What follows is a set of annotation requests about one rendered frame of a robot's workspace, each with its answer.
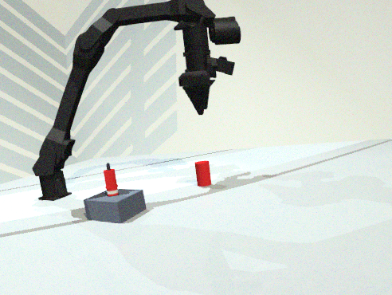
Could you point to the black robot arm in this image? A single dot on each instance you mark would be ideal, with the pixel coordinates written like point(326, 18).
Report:
point(193, 17)

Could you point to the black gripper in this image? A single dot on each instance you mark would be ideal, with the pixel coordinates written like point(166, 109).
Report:
point(196, 80)

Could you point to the red marker cap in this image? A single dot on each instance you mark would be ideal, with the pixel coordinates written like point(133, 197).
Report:
point(203, 173)

